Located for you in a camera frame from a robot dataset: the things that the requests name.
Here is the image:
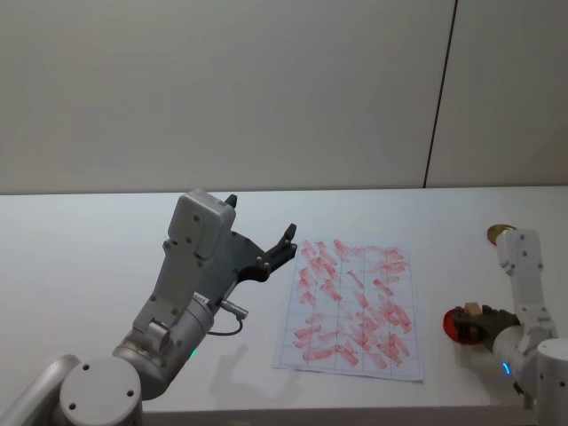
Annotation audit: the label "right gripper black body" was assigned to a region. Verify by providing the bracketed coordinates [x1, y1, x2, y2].
[477, 304, 521, 352]

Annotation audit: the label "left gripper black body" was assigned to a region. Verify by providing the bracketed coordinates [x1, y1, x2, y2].
[194, 229, 271, 308]

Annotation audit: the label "red round ink pad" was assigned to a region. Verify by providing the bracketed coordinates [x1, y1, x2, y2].
[442, 305, 485, 346]

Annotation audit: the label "gold round lid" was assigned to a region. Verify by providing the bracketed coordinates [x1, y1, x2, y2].
[486, 224, 517, 247]

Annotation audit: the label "white paper sheet red marks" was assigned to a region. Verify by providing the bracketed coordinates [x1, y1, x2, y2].
[271, 239, 425, 384]

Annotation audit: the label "thin dark cable silver plug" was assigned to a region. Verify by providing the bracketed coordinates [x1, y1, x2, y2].
[207, 299, 250, 337]

